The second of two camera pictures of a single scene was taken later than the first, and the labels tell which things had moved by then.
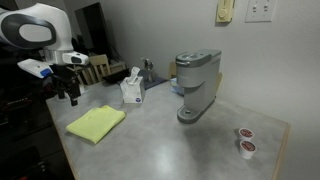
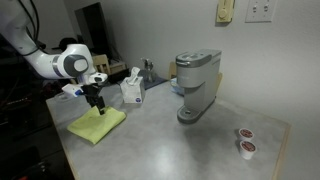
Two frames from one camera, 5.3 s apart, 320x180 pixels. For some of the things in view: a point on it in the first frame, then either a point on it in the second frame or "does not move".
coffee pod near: (247, 149) does not move
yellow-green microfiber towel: (96, 124) does not move
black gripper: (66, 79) to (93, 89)
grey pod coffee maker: (197, 71) does not move
